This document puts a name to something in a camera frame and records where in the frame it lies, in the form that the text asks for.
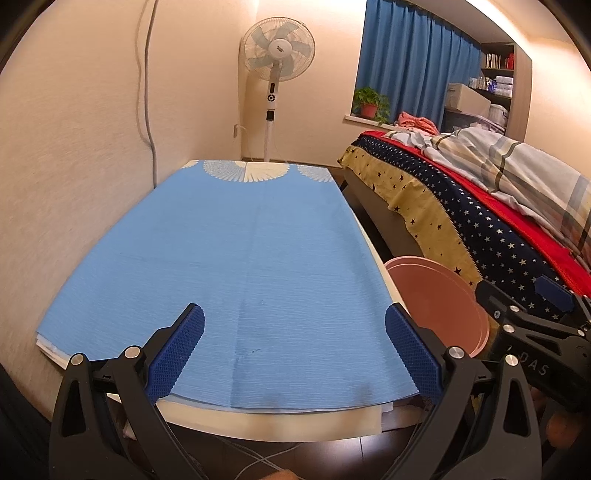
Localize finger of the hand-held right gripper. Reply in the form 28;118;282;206
475;279;542;334
534;274;591;340

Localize white standing fan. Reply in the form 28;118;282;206
238;16;317;163

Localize plaid light quilt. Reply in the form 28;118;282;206
385;127;591;268

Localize beige storage box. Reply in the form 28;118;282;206
445;83;492;114

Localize pink clothing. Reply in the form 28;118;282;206
397;111;439;134

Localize person's right hand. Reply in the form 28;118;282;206
529;388;591;462

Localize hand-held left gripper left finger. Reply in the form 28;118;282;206
48;302;206;480

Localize bed with star blanket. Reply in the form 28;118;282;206
338;136;578;305

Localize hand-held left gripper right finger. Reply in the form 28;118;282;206
385;302;543;480

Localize white windowsill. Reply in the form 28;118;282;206
342;114;398;127

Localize pink plastic bin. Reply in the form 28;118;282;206
383;256;490;358

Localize grey wall cable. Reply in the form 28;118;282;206
136;0;160;188

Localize white floor cable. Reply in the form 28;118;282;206
203;438;416;480

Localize red blanket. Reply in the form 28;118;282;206
358;130;591;296

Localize potted green plant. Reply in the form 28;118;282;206
352;87;391;123

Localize grey bed base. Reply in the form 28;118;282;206
344;168;444;273

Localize blue tablecloth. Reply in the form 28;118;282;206
36;159;421;411

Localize white packages on shelf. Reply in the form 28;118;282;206
468;76;513;97

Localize blue curtain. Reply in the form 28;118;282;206
355;0;483;125

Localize wooden bookshelf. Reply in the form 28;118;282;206
478;41;532;139

